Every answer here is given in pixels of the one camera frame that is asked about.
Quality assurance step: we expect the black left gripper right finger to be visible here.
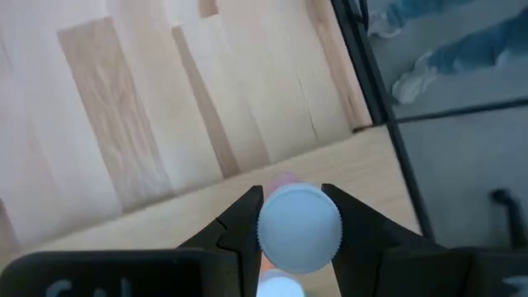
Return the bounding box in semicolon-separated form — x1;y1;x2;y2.
321;183;443;297

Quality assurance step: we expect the black aluminium table frame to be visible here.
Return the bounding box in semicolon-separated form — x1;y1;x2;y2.
329;0;436;243

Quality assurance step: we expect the pink translucent pill bottle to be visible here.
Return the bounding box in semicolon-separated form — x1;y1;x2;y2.
256;172;343;276
256;259;307;297

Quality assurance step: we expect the wooden shelf board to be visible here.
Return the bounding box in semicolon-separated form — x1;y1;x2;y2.
0;125;422;297

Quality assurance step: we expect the person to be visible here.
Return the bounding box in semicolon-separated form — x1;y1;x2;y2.
366;0;528;105

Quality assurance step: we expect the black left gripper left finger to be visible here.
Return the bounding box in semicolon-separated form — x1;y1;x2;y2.
177;185;266;297

